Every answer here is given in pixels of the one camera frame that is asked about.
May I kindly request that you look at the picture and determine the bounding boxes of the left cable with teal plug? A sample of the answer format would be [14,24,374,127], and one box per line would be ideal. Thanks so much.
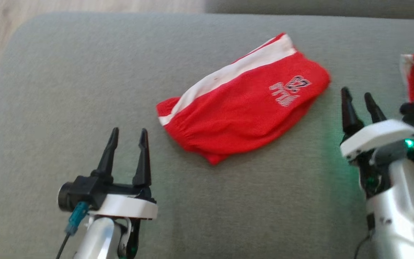
[56,201,89,259]

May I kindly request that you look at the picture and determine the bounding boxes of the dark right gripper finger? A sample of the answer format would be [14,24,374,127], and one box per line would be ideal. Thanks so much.
[341,87,365,136]
[364,92,387,124]

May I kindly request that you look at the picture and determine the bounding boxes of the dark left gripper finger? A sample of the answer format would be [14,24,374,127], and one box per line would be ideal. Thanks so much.
[132,128,152,187]
[91,127,119,182]

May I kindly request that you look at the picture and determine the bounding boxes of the red shorts with white stripe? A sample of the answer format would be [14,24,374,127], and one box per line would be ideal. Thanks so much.
[156,32,331,166]

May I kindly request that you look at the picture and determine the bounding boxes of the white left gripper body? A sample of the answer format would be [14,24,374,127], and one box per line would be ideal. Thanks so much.
[88,182,158,221]

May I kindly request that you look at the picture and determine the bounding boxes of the large grey sofa seat cushion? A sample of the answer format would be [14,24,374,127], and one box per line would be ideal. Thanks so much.
[0,13,414,259]

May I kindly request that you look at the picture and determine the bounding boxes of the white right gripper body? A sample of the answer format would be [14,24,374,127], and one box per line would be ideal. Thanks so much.
[340,119,414,161]

